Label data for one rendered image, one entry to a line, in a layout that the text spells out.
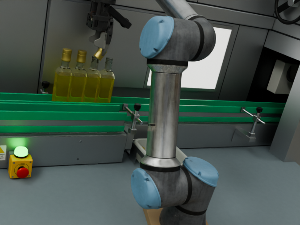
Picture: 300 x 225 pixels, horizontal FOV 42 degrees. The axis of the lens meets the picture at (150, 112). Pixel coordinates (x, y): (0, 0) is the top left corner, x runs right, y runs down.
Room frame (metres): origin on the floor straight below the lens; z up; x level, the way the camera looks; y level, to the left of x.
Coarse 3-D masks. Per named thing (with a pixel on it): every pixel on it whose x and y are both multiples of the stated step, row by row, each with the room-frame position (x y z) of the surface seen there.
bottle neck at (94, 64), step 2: (92, 56) 1.49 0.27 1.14; (94, 56) 1.50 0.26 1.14; (92, 58) 1.48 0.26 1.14; (94, 58) 1.48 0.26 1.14; (96, 58) 1.48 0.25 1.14; (92, 60) 1.48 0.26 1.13; (94, 60) 1.48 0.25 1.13; (96, 60) 1.48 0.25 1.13; (98, 60) 1.49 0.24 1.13; (92, 62) 1.48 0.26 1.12; (94, 62) 1.48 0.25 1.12; (96, 62) 1.48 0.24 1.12; (98, 62) 1.49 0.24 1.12; (92, 64) 1.48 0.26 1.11; (94, 64) 1.48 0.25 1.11; (96, 64) 1.48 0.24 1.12; (92, 66) 1.48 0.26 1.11; (94, 66) 1.48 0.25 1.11; (96, 66) 1.49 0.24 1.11; (92, 68) 1.48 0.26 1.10; (94, 68) 1.48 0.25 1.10; (96, 68) 1.49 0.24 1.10
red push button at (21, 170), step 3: (21, 168) 1.13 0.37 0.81; (24, 168) 1.13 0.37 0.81; (18, 171) 1.12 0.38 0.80; (21, 171) 1.12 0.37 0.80; (24, 171) 1.13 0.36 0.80; (27, 171) 1.13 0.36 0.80; (18, 174) 1.12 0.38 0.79; (21, 174) 1.12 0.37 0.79; (24, 174) 1.13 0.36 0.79; (27, 174) 1.13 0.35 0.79; (18, 177) 1.12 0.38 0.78; (21, 177) 1.13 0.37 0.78; (24, 177) 1.13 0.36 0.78
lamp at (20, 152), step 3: (18, 147) 1.18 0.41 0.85; (21, 147) 1.18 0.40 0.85; (24, 147) 1.19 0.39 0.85; (15, 150) 1.17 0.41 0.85; (18, 150) 1.16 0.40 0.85; (21, 150) 1.17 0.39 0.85; (24, 150) 1.17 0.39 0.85; (27, 150) 1.19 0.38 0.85; (15, 153) 1.16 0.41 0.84; (18, 153) 1.16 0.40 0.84; (21, 153) 1.16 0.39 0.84; (24, 153) 1.17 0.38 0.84; (27, 153) 1.18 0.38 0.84; (15, 156) 1.16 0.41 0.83; (18, 156) 1.16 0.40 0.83; (21, 156) 1.16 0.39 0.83; (24, 156) 1.17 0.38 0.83
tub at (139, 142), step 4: (136, 140) 1.48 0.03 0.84; (140, 140) 1.49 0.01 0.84; (144, 140) 1.50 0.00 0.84; (136, 144) 1.45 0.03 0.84; (140, 144) 1.49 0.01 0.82; (144, 144) 1.50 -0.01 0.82; (140, 148) 1.42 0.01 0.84; (176, 148) 1.49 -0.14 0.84; (144, 152) 1.39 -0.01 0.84; (176, 152) 1.48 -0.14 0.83; (180, 152) 1.46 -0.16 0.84; (176, 156) 1.47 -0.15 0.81; (180, 156) 1.45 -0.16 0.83; (184, 156) 1.43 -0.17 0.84; (180, 160) 1.44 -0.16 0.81; (180, 164) 1.35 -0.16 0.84
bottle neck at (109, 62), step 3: (108, 57) 1.53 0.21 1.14; (108, 60) 1.51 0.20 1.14; (111, 60) 1.51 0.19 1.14; (105, 63) 1.52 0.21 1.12; (108, 63) 1.51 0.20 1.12; (111, 63) 1.52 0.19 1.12; (105, 66) 1.51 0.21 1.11; (108, 66) 1.51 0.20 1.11; (111, 66) 1.52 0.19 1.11; (105, 69) 1.51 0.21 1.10; (108, 69) 1.51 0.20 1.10; (111, 69) 1.53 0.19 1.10
